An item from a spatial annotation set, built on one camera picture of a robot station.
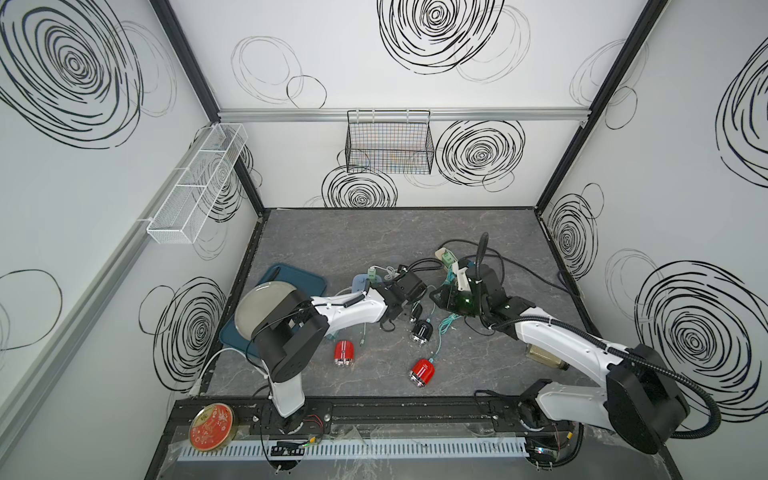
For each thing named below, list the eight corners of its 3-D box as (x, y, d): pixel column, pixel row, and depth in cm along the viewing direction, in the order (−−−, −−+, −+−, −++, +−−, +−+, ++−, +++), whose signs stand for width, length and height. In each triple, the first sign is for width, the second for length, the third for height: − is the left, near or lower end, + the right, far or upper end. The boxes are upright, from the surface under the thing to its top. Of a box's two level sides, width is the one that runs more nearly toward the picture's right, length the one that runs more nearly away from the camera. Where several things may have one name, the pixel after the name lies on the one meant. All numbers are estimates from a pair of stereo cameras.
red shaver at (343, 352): (334, 365, 84) (332, 361, 81) (336, 344, 87) (335, 340, 85) (353, 365, 84) (352, 361, 81) (355, 344, 87) (354, 340, 85)
